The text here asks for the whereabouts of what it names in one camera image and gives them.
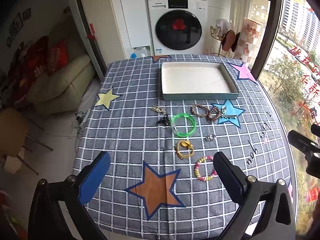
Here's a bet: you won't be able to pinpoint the red cushion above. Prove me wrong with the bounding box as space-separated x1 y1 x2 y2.
47 39 69 75

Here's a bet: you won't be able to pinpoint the white tall cabinet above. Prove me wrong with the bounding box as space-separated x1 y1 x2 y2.
117 0 152 49

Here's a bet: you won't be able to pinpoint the green translucent bangle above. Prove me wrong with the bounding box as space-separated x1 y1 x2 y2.
171 114 197 138

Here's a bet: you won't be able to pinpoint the white washing machine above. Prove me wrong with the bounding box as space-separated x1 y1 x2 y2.
144 0 209 57

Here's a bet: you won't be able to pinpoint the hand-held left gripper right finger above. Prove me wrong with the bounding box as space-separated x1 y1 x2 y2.
213 151 297 240

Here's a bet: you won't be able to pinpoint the cream sofa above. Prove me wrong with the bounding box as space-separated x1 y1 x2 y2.
27 54 97 111

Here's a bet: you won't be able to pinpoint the dark brown bead bracelet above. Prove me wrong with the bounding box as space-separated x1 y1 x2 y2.
207 107 222 122

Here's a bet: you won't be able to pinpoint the white cloth on rack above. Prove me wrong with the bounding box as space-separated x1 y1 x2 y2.
216 18 232 34

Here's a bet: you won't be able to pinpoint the pink yellow bead bracelet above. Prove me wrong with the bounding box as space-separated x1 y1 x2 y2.
194 156 217 182

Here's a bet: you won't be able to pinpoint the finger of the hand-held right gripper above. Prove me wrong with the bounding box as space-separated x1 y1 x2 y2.
287 129 320 157

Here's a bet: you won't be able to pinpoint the pink patterned cabinet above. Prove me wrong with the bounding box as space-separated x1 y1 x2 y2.
240 17 264 61

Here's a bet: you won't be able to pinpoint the beige chair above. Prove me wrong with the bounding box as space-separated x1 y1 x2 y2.
0 108 53 176

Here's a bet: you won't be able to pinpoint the gold wire rack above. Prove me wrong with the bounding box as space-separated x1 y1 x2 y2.
206 25 225 56

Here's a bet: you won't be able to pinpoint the red printed blanket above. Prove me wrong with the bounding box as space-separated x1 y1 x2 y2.
7 35 50 105

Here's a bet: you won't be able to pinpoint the detergent bottles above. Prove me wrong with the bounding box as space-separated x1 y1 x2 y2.
130 46 151 58

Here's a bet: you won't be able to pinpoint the gold yellow bracelet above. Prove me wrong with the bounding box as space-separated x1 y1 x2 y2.
175 140 195 159

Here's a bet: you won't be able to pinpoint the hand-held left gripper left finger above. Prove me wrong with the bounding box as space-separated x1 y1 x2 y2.
28 151 111 240

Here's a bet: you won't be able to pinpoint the light brown bead bracelet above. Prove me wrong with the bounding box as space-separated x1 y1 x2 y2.
190 104 208 118

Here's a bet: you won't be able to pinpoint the checked grey star tablecloth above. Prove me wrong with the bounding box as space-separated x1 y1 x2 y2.
72 54 298 237

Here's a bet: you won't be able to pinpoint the silver chain bracelet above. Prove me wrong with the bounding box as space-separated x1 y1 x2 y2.
221 106 237 119

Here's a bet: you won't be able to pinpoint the white tray with teal rim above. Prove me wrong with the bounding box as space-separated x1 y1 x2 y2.
161 61 239 101

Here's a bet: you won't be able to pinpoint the cables on floor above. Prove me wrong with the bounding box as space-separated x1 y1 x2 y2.
72 110 88 132

